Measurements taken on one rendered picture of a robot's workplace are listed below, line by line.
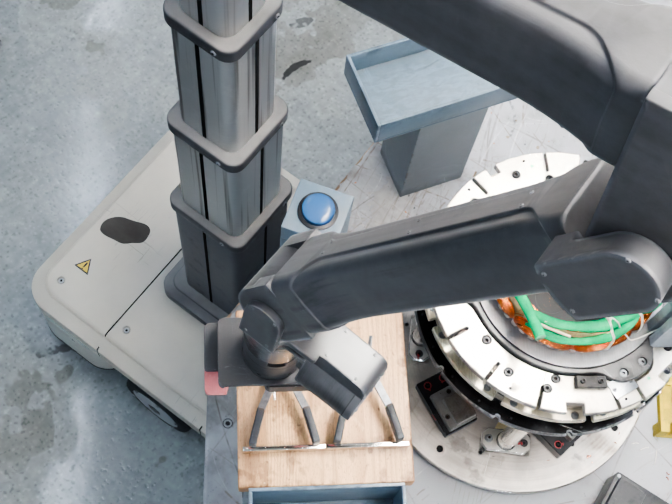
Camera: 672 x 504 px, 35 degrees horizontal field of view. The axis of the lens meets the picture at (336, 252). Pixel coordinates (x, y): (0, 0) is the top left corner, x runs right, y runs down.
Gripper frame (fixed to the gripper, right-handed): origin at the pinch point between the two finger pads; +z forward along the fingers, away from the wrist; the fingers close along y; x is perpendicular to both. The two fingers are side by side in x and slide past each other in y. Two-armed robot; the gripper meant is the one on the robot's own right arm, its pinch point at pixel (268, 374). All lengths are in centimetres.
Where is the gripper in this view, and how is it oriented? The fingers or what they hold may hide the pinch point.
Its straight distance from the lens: 109.7
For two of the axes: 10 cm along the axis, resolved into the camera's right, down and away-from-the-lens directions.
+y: 9.9, -0.1, 1.2
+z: -1.0, 3.5, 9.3
